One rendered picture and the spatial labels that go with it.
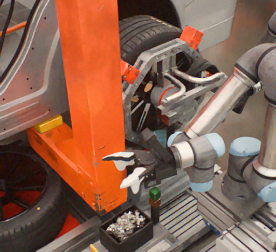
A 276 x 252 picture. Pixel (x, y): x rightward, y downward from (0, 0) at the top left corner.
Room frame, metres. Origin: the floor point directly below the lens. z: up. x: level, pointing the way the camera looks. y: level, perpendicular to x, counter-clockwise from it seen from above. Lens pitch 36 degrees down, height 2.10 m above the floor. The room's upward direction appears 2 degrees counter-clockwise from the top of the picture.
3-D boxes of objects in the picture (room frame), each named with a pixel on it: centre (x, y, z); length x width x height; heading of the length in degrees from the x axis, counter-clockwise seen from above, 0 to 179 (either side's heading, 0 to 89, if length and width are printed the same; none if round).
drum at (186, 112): (1.84, -0.17, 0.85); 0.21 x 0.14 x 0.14; 38
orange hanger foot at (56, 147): (1.79, 0.39, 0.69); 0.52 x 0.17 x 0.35; 38
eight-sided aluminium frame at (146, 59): (1.90, -0.12, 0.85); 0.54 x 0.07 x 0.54; 128
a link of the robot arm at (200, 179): (1.07, -0.18, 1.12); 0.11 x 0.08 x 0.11; 22
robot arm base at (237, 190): (1.27, -0.38, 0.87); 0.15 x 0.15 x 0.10
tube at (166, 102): (1.74, -0.12, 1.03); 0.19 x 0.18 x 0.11; 38
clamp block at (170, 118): (1.63, -0.12, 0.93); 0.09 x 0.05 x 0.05; 38
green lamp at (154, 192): (1.44, -0.06, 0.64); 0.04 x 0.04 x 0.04; 38
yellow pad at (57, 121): (1.93, 0.49, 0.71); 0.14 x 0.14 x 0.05; 38
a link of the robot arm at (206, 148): (1.05, -0.19, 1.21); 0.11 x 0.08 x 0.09; 112
